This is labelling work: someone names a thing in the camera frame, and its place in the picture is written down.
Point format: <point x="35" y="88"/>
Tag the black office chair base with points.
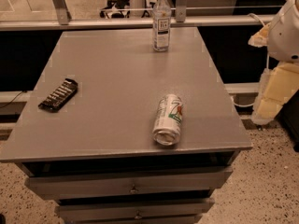
<point x="117" y="10"/>

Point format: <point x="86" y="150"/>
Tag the clear plastic water bottle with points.
<point x="161" y="15"/>

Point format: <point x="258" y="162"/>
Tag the grey drawer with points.
<point x="118" y="184"/>
<point x="135" y="210"/>

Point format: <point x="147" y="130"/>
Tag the top grey drawer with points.
<point x="118" y="184"/>

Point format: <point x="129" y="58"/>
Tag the black rxbar chocolate bar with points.
<point x="58" y="98"/>

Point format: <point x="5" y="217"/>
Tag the white 7up soda can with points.
<point x="166" y="130"/>

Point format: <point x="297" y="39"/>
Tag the metal railing frame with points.
<point x="30" y="15"/>

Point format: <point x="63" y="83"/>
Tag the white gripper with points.
<point x="285" y="36"/>

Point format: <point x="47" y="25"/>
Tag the grey drawer cabinet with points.
<point x="107" y="126"/>

